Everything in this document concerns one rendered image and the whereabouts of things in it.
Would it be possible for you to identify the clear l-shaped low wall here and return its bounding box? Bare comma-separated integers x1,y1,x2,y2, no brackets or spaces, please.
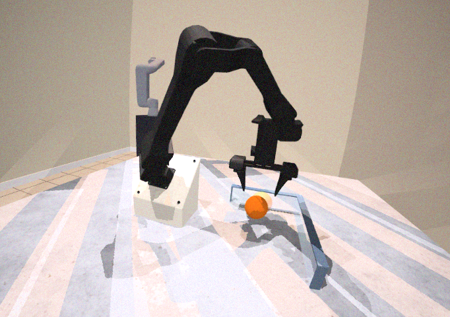
230,184,329,290
231,188,317,286

